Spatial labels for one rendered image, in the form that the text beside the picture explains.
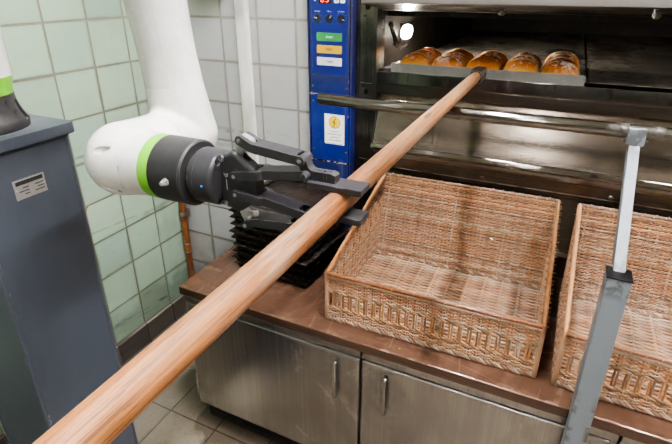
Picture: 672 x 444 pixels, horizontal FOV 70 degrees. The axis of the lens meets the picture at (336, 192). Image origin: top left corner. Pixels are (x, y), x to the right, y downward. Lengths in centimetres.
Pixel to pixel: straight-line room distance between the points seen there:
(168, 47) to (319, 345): 90
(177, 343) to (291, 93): 144
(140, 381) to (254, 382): 130
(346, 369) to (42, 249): 80
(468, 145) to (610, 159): 39
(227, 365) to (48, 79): 106
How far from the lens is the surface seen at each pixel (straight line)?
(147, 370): 35
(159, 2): 80
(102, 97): 190
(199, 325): 38
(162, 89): 81
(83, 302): 115
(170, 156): 67
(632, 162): 112
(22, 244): 103
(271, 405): 166
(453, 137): 156
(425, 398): 136
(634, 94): 151
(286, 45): 172
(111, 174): 73
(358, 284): 127
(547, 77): 149
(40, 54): 176
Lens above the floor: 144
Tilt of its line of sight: 23 degrees down
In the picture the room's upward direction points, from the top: straight up
